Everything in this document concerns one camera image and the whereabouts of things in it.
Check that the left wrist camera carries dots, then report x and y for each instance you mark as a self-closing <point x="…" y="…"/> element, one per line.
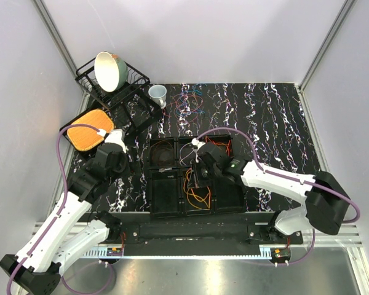
<point x="115" y="136"/>

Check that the black bin back middle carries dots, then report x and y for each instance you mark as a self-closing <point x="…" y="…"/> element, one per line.
<point x="185" y="151"/>

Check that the black bin back right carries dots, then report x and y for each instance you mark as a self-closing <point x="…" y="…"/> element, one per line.
<point x="224" y="144"/>

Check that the black dish rack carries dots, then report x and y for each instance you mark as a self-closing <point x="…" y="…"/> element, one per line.
<point x="128" y="107"/>

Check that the black bin back left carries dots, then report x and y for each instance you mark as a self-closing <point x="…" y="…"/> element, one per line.
<point x="162" y="153"/>

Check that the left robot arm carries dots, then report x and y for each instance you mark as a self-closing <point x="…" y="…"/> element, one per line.
<point x="39" y="266"/>

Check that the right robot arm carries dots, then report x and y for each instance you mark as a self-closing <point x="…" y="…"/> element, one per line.
<point x="323" y="203"/>

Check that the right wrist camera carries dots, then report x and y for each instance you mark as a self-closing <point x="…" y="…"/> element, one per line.
<point x="198" y="149"/>

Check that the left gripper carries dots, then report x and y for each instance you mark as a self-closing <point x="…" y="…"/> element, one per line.
<point x="125" y="158"/>

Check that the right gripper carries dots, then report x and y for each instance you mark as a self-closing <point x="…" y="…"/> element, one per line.
<point x="195" y="180"/>

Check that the green and white bowl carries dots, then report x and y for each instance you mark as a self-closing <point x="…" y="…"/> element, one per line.
<point x="110" y="71"/>

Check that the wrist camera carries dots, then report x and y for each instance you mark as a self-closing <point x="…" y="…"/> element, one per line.
<point x="198" y="149"/>
<point x="115" y="136"/>

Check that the black bin front left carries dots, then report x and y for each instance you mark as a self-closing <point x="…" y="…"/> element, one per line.
<point x="164" y="193"/>

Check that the white mug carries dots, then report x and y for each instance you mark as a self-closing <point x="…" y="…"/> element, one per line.
<point x="158" y="94"/>

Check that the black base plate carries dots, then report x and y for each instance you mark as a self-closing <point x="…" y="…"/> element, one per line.
<point x="254" y="228"/>

